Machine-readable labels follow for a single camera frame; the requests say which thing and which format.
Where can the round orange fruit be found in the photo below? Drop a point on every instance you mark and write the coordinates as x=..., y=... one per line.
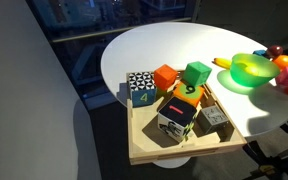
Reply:
x=281, y=61

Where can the black clamp with blue grip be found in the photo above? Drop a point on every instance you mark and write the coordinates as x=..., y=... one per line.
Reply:
x=272, y=167

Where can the blue number four cube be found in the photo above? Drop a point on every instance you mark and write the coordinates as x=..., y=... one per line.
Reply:
x=142, y=88

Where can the green cube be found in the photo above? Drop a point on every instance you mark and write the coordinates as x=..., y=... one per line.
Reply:
x=196, y=73

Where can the teal blue block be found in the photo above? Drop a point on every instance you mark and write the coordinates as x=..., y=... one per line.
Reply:
x=261, y=53

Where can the green translucent plastic bowl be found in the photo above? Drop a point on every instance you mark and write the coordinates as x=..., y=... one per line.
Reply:
x=252, y=70

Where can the dark red plum toy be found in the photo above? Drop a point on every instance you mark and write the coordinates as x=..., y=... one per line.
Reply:
x=274, y=51

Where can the wooden tray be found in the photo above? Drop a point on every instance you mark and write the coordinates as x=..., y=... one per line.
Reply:
x=148, y=144

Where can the grey patterned cube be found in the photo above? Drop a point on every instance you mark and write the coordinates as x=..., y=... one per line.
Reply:
x=211, y=119

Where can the yellow banana toy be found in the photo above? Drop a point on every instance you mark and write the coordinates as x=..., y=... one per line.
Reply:
x=224, y=63

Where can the black and white cube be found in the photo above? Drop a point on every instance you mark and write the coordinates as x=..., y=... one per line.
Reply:
x=176, y=118

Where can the white table pedestal base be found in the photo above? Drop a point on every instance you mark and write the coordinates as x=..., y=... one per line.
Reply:
x=172, y=163

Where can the orange number nine cube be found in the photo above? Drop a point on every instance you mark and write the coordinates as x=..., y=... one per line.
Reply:
x=188, y=93

